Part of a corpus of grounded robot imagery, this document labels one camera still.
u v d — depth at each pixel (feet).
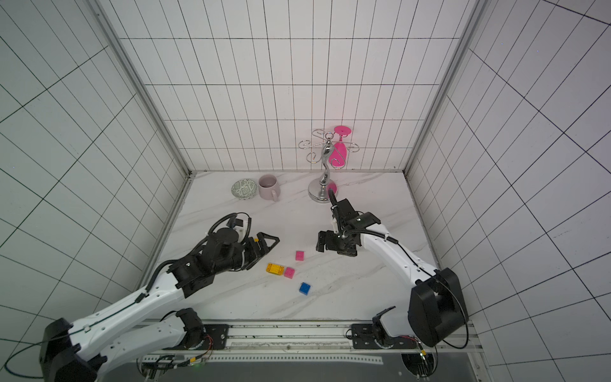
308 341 2.39
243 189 3.61
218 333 2.39
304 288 2.66
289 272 2.80
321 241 2.42
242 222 2.33
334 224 2.54
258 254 2.10
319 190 3.64
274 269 2.80
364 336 2.38
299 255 2.96
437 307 1.33
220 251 1.81
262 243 2.15
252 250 2.11
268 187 3.40
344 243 2.25
